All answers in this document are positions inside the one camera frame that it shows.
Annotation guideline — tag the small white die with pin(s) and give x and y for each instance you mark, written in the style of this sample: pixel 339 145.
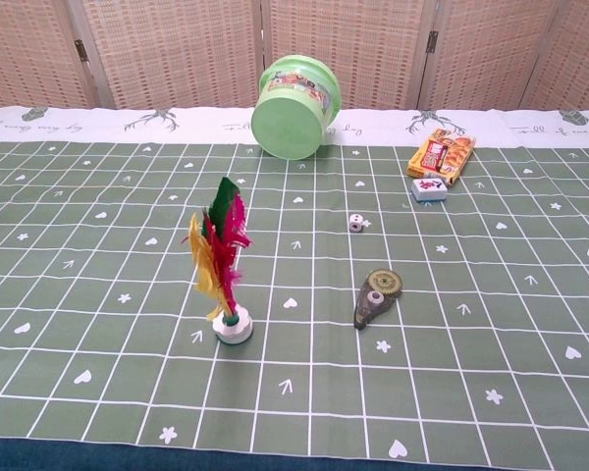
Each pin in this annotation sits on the small white die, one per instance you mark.
pixel 356 223

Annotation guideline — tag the feather shuttlecock with white base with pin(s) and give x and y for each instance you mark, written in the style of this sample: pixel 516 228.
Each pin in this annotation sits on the feather shuttlecock with white base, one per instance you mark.
pixel 221 255

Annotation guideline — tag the brown correction tape dispenser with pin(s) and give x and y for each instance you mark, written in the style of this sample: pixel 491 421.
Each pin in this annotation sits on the brown correction tape dispenser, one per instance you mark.
pixel 376 297

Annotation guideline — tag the green grid tablecloth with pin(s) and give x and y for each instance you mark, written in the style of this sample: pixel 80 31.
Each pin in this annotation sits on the green grid tablecloth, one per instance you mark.
pixel 294 343

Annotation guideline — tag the green plastic bucket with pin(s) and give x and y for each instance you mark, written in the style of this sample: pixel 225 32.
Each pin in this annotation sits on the green plastic bucket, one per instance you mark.
pixel 287 125

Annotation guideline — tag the white green mahjong tile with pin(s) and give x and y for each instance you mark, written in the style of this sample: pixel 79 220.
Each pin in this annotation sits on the white green mahjong tile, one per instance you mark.
pixel 428 190

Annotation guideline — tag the yellow orange snack box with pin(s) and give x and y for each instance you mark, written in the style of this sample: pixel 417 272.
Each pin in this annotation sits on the yellow orange snack box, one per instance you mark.
pixel 441 157

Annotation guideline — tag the woven folding screen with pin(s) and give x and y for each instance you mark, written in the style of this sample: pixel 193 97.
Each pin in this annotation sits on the woven folding screen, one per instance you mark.
pixel 176 49

